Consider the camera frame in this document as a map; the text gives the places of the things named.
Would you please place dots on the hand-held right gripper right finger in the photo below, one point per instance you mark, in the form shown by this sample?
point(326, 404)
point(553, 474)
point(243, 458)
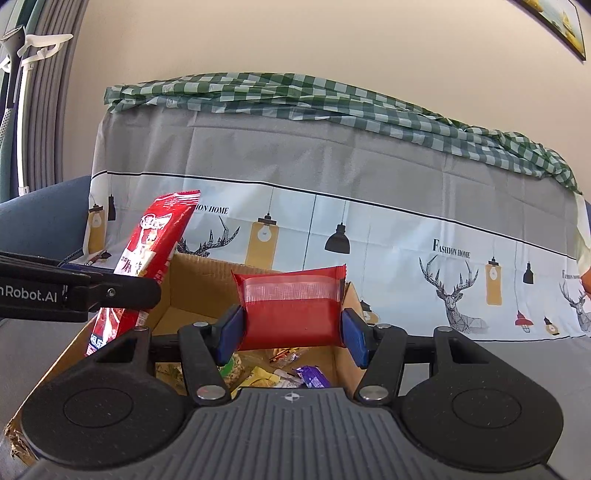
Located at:
point(355, 337)

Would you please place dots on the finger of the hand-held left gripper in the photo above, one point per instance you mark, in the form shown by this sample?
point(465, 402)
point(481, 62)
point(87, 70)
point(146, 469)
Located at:
point(37, 263)
point(120, 291)

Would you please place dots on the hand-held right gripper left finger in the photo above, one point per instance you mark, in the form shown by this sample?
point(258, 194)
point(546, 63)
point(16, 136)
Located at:
point(231, 334)

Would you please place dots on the green round snack pack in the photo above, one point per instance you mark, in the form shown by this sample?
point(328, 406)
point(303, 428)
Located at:
point(233, 371)

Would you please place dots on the yellow snack packet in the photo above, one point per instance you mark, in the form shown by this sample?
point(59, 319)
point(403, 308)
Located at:
point(263, 379)

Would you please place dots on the purple snack packet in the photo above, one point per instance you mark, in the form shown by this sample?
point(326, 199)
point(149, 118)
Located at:
point(314, 376)

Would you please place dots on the brown cardboard box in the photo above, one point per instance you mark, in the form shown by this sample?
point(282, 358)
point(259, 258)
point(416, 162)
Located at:
point(198, 286)

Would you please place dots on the clear bag of round biscuits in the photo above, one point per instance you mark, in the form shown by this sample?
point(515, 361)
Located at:
point(286, 355)

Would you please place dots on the plain red snack packet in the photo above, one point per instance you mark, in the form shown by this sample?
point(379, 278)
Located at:
point(291, 318)

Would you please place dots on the printed red snack packet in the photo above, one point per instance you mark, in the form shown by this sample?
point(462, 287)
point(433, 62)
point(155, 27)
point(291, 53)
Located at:
point(157, 230)

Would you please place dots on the grey curtain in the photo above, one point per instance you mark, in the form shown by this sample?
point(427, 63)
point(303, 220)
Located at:
point(46, 115)

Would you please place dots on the grey deer print sheet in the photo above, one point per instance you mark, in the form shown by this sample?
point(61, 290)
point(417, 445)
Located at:
point(323, 152)

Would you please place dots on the white hanger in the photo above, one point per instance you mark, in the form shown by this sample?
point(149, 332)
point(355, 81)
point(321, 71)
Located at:
point(46, 40)

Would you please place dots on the green checked cloth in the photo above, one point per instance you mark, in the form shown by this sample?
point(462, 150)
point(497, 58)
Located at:
point(323, 97)

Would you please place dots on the cream pillow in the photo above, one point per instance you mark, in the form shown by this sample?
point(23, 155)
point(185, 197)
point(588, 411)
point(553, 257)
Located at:
point(584, 240)

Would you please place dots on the framed wall picture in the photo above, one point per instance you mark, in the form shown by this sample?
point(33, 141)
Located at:
point(563, 21)

